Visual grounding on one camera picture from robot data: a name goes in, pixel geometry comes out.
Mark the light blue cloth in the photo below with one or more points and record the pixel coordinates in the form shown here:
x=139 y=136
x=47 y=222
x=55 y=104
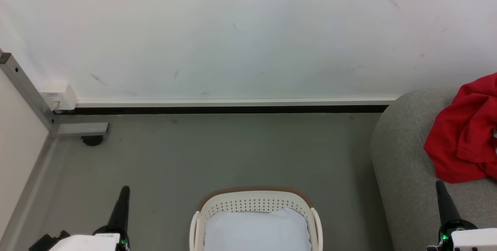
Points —
x=256 y=231

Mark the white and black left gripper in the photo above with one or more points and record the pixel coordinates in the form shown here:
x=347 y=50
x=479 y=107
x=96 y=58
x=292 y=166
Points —
x=89 y=242

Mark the red cloth garment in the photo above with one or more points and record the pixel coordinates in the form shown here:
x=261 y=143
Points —
x=462 y=134

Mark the black baseboard strip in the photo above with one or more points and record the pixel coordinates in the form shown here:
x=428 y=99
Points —
x=229 y=109

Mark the black round frame foot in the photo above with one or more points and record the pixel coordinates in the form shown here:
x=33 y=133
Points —
x=92 y=140

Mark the grey metal frame post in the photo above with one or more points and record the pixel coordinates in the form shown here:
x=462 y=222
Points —
x=27 y=88

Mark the white plastic laundry basket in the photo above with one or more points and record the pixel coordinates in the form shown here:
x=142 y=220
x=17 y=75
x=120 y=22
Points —
x=252 y=202

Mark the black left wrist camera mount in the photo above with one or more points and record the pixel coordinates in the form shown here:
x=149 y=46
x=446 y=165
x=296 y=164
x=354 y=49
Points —
x=46 y=242

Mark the white wall socket box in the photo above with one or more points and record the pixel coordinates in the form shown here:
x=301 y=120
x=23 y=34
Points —
x=60 y=96

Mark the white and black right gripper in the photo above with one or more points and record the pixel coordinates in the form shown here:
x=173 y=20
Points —
x=471 y=240

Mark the grey fabric sofa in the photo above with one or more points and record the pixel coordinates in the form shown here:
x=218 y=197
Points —
x=404 y=173

